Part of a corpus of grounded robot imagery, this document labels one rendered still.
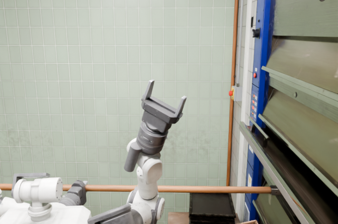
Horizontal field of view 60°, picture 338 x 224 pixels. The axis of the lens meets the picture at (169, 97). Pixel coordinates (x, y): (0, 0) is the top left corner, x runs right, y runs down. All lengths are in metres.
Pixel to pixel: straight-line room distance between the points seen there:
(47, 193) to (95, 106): 1.81
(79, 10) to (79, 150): 1.22
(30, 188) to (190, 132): 1.88
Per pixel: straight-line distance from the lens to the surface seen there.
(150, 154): 0.92
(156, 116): 0.85
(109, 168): 2.80
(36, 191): 0.89
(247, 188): 1.44
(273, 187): 1.47
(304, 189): 1.10
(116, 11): 2.51
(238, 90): 2.19
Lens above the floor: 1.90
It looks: 12 degrees down
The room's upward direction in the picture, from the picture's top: straight up
